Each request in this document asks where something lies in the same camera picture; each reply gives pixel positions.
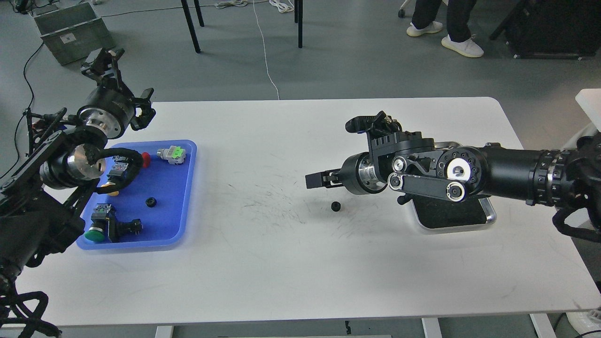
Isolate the person's white shoe left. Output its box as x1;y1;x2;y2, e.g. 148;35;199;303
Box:
406;21;444;37

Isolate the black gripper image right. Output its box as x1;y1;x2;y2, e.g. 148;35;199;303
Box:
305;153;386;195

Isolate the person's white shoe right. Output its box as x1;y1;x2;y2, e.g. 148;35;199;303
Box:
441;36;484;58

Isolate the black cabinet on floor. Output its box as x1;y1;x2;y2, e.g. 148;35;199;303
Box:
489;0;601;60

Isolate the yellow push button switch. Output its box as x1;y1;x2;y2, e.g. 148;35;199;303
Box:
96;182;120;196

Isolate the white cable on floor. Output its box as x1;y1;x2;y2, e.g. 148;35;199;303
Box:
215;0;295;100

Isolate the silver metal tray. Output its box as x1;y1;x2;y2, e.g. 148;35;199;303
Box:
412;196;497;233

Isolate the black switch component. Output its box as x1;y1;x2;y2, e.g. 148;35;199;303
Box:
108;219;143;243

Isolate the grey green connector module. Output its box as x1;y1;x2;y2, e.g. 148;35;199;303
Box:
156;145;187;165

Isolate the person's white shoe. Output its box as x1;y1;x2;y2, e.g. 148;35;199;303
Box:
406;21;444;37
441;36;484;58

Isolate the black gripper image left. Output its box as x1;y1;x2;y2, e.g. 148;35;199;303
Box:
77;48;156;139

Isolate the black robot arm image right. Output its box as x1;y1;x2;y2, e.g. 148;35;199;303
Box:
305;111;601;243

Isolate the blue plastic tray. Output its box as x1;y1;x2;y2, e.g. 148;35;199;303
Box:
77;139;197;252

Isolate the red push button switch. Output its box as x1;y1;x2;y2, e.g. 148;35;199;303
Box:
141;152;152;169

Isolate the black table leg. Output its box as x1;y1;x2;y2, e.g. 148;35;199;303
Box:
180;0;201;54

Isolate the green push button switch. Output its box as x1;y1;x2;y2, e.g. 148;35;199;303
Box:
84;203;117;243

